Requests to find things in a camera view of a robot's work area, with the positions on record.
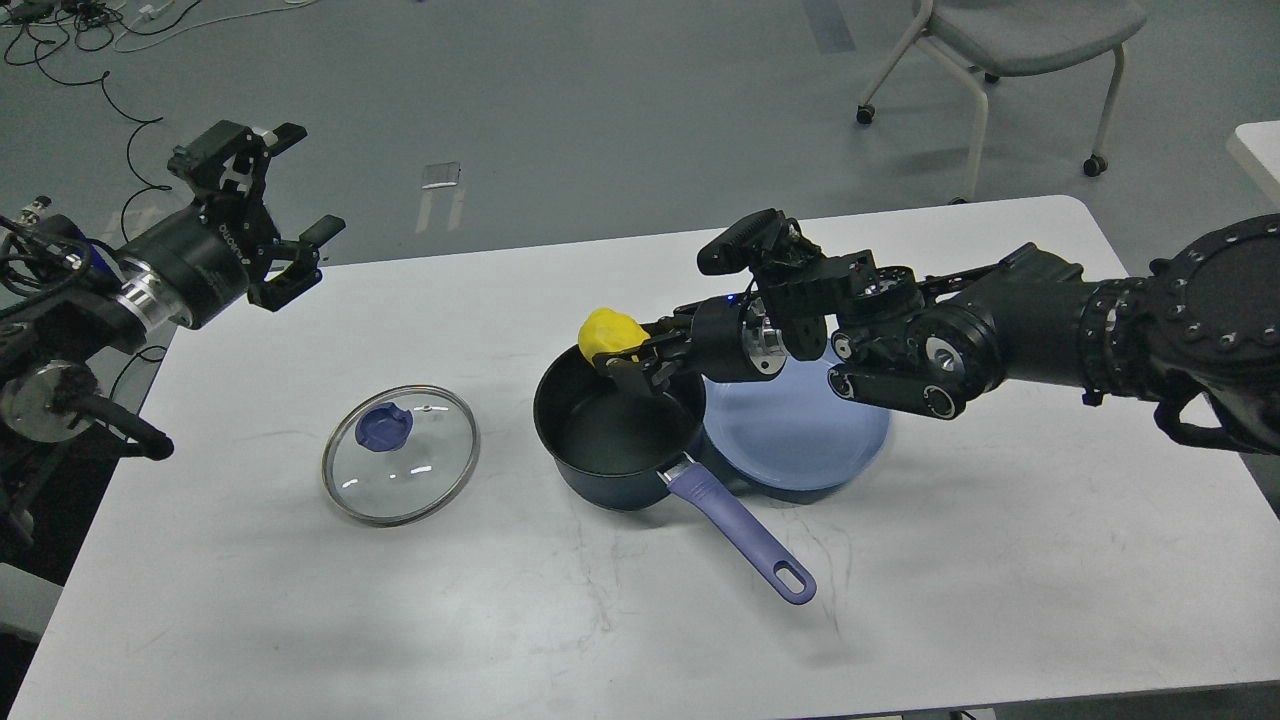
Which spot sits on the grey office chair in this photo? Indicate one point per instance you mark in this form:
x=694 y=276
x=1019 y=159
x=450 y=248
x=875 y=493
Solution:
x=981 y=42

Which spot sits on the yellow potato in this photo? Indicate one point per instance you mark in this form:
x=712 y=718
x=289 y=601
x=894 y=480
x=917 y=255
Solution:
x=606 y=332

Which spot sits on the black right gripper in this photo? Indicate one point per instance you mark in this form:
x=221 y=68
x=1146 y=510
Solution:
x=729 y=339

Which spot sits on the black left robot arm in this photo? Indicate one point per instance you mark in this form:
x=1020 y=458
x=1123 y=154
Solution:
x=50 y=394

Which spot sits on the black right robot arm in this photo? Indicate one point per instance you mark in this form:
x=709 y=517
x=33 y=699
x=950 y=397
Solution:
x=1197 y=337

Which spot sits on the glass lid purple knob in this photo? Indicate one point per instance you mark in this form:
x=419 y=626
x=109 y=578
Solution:
x=401 y=455

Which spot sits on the dark blue saucepan purple handle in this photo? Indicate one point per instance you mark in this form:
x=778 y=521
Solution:
x=627 y=452

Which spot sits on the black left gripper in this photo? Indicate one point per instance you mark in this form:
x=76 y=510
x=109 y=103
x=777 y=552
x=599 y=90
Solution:
x=195 y=263

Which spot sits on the white table corner right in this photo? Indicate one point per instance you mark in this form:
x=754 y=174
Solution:
x=1255 y=147

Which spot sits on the blue plate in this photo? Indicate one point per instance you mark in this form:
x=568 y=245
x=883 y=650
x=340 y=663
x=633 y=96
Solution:
x=791 y=438

